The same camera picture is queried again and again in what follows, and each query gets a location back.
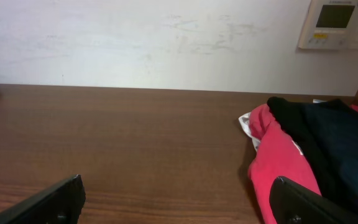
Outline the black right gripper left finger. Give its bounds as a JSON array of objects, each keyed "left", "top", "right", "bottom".
[{"left": 0, "top": 174, "right": 86, "bottom": 224}]

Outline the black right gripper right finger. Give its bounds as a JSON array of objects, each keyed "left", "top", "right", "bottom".
[{"left": 269, "top": 176, "right": 358, "bottom": 224}]

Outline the red garment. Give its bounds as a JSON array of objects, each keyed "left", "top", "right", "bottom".
[{"left": 249, "top": 103, "right": 358, "bottom": 223}]

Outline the black garment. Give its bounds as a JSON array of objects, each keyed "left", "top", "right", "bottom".
[{"left": 267, "top": 97, "right": 358, "bottom": 214}]

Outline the white patterned garment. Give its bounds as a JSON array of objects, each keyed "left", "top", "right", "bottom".
[{"left": 238, "top": 99, "right": 325, "bottom": 156}]

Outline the white wall control panel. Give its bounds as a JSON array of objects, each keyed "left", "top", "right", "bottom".
[{"left": 298, "top": 0, "right": 358, "bottom": 50}]

